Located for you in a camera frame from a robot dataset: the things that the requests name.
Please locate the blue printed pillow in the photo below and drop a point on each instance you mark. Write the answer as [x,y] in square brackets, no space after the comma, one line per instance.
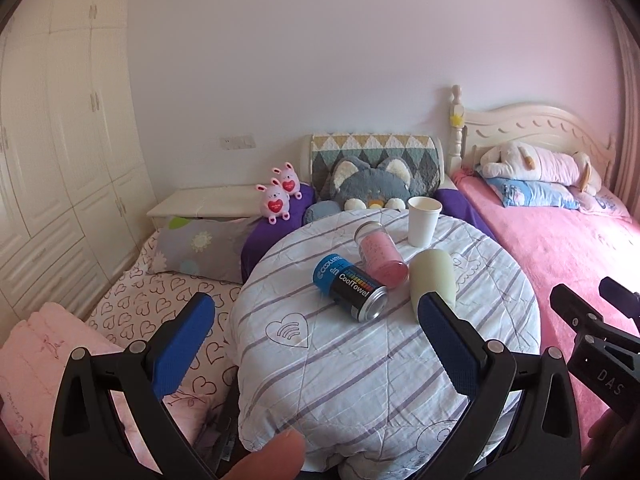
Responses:
[530,193]

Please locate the white bedside cabinet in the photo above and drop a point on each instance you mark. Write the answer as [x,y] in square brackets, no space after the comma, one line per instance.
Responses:
[200,201]

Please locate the diamond-pattern quilted cover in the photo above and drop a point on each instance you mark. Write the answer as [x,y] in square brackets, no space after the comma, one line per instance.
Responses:
[375,146]

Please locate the heart-print bed sheet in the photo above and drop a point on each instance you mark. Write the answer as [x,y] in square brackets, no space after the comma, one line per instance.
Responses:
[150,305]

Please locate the white dog plush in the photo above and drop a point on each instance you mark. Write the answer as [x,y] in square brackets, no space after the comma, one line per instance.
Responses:
[540,162]

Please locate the pale green cup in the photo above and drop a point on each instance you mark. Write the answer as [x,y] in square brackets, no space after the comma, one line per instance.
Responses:
[434,275]

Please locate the pink glass jar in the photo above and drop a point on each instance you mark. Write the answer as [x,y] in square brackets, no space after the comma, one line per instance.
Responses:
[382,257]

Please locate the pink printed pillow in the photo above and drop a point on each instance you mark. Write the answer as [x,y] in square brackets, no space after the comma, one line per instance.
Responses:
[605,205]

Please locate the cream carved headboard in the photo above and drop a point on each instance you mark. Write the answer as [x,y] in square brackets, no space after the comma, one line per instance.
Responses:
[530,125]

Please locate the white wall socket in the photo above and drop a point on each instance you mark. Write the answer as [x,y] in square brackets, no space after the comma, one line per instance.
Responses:
[238,141]

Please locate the grey floral pillow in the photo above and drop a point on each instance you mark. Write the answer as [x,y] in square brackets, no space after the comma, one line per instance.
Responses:
[200,247]

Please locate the dark table frame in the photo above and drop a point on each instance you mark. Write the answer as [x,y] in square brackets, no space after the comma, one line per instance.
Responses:
[220,440]

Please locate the pink bedspread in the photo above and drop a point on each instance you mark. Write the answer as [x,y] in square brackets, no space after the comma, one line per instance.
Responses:
[550,252]

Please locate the yellow flower ornament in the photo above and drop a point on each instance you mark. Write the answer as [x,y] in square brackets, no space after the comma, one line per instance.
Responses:
[456,120]

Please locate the cream wardrobe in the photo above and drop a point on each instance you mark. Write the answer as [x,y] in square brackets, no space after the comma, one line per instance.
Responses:
[65,135]

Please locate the white paper cup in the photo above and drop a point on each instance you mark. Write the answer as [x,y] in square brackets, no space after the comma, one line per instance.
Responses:
[424,222]

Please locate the blue and black can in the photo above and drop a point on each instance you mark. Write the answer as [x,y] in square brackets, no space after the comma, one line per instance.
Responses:
[347,287]

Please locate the pink curtain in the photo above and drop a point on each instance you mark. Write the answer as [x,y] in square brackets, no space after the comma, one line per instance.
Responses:
[627,110]

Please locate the grey cat plush pillow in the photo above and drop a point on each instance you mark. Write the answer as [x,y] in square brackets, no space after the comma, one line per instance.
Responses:
[365,185]

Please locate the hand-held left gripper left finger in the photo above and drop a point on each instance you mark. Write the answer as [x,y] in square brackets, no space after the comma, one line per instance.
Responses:
[182,342]

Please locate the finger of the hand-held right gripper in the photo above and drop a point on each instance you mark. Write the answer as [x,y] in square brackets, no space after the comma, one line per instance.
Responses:
[582,312]
[622,297]

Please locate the purple bed sheet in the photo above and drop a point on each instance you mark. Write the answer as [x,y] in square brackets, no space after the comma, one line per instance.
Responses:
[270,242]

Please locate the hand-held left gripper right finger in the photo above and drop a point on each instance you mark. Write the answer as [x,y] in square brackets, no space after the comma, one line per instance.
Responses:
[450,347]

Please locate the blue-grey round cushion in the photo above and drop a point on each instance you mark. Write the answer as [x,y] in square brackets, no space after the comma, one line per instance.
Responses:
[320,212]

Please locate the pink folded blanket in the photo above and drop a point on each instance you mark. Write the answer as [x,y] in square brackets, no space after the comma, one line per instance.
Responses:
[35,355]

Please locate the pink bunny plush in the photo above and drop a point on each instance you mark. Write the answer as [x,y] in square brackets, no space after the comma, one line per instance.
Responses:
[274,202]
[289,180]

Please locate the round table with striped cloth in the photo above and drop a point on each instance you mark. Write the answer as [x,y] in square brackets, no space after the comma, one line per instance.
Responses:
[350,365]

